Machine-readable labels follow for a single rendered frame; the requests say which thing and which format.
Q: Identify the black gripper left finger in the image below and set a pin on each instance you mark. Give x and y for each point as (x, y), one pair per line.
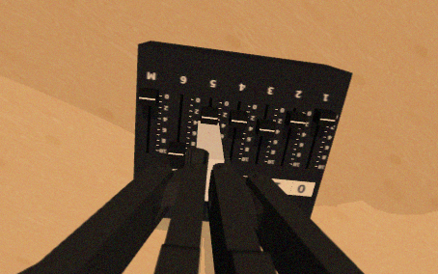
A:
(108, 241)

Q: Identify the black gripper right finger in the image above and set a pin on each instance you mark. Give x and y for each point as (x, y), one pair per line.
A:
(246, 213)

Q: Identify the black lighting desk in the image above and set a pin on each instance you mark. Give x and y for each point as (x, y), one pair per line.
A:
(261, 104)

